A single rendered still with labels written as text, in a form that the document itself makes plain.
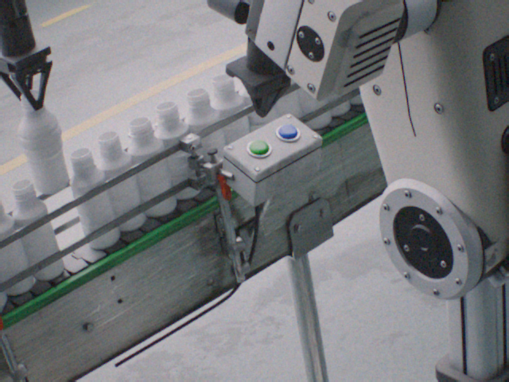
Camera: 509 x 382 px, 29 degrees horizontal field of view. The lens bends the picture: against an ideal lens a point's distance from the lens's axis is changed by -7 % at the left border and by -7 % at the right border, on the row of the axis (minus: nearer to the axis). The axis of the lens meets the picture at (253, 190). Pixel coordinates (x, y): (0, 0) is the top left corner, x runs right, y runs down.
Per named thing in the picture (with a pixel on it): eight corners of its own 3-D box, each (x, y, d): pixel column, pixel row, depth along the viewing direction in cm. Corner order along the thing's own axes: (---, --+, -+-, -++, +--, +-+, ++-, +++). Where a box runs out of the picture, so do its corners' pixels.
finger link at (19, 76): (27, 121, 150) (13, 65, 146) (7, 112, 156) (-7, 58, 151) (64, 103, 154) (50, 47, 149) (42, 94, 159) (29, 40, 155)
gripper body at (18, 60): (18, 73, 146) (6, 28, 142) (-10, 63, 153) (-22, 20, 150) (53, 56, 149) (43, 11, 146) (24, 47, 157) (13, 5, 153)
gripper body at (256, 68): (223, 75, 153) (225, 34, 148) (275, 50, 158) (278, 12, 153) (253, 96, 149) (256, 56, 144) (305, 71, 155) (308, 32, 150)
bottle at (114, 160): (139, 234, 170) (116, 143, 162) (107, 233, 172) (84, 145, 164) (152, 215, 175) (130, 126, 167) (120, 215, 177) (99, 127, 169)
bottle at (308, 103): (335, 116, 196) (320, 36, 188) (329, 130, 191) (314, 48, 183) (303, 117, 198) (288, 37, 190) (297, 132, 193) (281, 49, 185)
